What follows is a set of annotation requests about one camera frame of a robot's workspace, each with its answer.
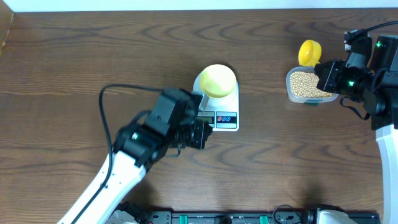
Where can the white digital kitchen scale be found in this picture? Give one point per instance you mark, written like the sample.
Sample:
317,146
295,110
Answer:
222,114

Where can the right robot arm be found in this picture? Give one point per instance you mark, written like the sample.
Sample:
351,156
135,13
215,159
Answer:
380,58

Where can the yellow measuring scoop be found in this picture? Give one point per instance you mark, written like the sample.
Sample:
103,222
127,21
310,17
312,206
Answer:
309,53

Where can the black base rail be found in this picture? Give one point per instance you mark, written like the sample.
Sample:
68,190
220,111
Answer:
131,213

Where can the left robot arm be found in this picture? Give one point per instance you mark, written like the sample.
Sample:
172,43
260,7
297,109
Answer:
173,123

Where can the pale yellow bowl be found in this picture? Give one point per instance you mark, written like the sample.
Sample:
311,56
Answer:
217,81

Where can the clear plastic soybean container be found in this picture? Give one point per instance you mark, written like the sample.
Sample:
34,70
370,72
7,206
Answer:
301,83

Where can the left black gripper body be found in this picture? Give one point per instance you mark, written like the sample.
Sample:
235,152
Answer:
190,133

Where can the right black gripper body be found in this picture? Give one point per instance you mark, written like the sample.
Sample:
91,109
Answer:
352,81

